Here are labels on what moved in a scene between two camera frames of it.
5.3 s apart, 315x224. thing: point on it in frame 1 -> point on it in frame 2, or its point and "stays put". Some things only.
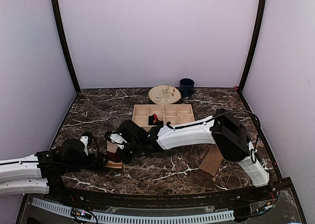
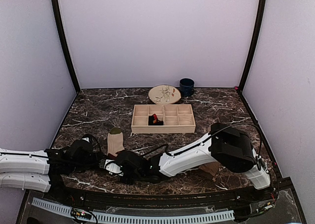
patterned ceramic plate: x=163 y=94 stays put
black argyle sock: x=153 y=120 stays put
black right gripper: x=126 y=159 -> x=127 y=180
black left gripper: x=92 y=166 stays put
